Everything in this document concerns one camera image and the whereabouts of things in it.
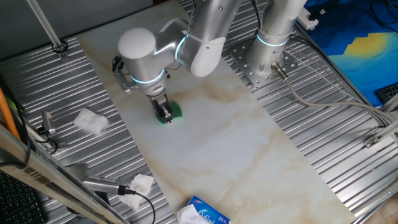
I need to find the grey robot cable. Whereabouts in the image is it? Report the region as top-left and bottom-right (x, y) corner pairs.
(271, 61), (398, 125)

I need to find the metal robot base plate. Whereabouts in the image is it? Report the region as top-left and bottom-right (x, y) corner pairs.
(225, 40), (299, 88)

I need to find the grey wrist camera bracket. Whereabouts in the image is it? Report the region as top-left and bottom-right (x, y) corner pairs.
(111, 55), (137, 95)

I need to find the orange pole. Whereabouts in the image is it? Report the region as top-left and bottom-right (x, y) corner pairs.
(0, 86), (21, 141)

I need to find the aluminium pole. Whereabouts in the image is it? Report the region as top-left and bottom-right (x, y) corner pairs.
(25, 0), (70, 60)

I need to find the green sponge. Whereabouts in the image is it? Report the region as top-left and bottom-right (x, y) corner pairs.
(155, 100), (183, 126)

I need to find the white facial tissue sheet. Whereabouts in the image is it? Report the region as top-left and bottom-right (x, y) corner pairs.
(177, 203), (215, 224)

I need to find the crumpled white tissue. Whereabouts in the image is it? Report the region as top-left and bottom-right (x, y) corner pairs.
(73, 107), (110, 136)
(118, 173), (155, 211)

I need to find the black keyboard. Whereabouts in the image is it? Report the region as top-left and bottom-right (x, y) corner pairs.
(374, 82), (398, 105)
(0, 170), (47, 224)

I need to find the blue and yellow mat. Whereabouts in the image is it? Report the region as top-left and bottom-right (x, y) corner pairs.
(303, 0), (398, 108)

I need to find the beige marble slab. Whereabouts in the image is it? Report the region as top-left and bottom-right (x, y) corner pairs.
(76, 0), (356, 224)

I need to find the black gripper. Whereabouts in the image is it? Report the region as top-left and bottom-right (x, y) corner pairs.
(149, 94), (174, 124)

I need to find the blue tissue pack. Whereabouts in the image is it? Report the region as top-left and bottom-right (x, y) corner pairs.
(188, 195), (231, 224)

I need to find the aluminium frame beam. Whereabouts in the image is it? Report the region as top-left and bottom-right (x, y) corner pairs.
(0, 124), (131, 224)

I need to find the black camera cable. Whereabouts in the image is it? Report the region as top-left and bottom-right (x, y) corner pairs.
(133, 191), (157, 224)

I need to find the white power strip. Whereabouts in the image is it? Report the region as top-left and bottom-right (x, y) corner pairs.
(295, 7), (326, 31)

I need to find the aluminium profile with bracket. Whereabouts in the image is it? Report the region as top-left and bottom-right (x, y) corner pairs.
(363, 119), (398, 149)

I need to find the grey depth camera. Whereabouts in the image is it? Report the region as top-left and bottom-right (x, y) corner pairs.
(82, 175), (136, 196)

